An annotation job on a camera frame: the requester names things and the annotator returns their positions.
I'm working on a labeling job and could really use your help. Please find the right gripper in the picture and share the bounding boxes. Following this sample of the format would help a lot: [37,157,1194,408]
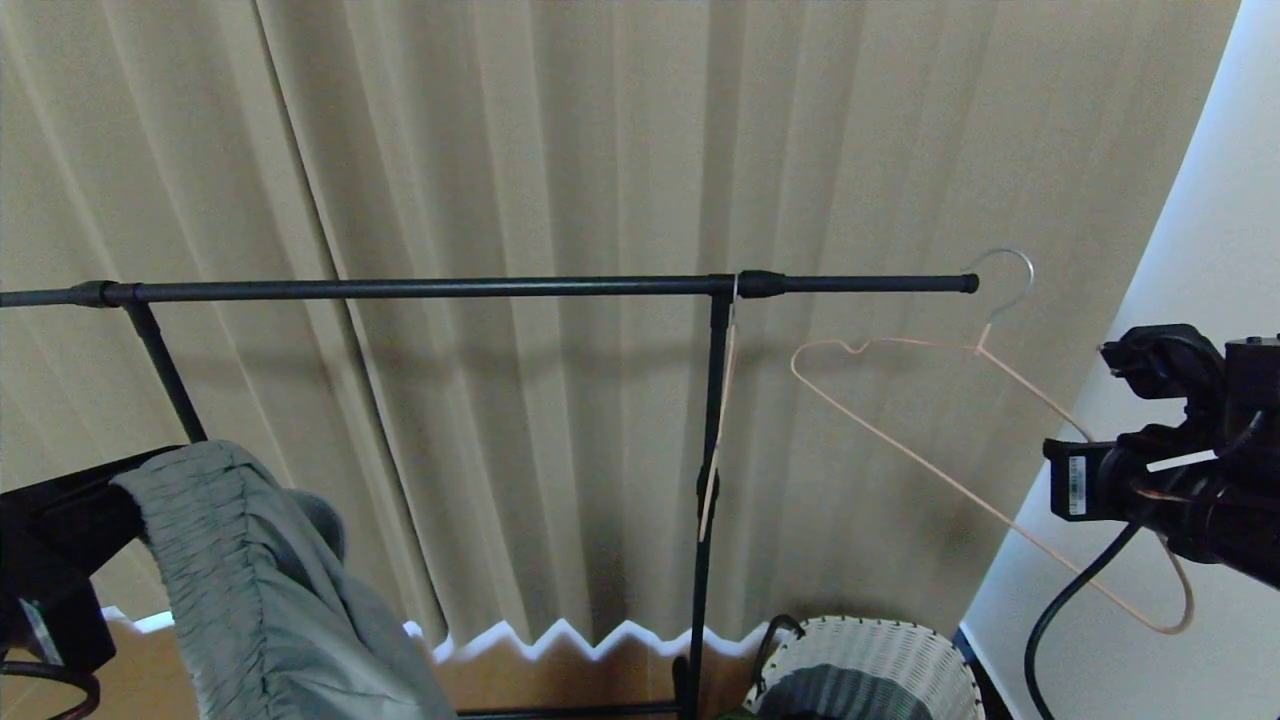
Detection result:
[1043,425,1201,528]

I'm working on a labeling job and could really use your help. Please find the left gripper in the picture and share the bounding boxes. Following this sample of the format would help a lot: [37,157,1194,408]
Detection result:
[0,500,116,673]

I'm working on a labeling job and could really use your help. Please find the pink clothes hanger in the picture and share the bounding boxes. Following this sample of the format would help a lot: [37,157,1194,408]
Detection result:
[697,278,741,544]
[790,248,1196,636]

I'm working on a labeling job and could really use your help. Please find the pale grey shorts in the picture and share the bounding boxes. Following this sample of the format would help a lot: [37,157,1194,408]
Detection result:
[110,440,456,720]

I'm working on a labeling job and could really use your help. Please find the white laundry basket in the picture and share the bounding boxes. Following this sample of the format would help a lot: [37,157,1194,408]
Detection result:
[745,615,986,720]

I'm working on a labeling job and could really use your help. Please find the black clothes rack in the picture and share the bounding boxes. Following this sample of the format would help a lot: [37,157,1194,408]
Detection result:
[0,270,981,720]

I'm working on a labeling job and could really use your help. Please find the beige curtain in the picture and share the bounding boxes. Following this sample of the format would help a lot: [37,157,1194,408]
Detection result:
[0,0,1241,666]

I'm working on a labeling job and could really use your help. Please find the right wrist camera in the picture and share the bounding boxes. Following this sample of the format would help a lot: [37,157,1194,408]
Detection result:
[1100,323,1229,433]

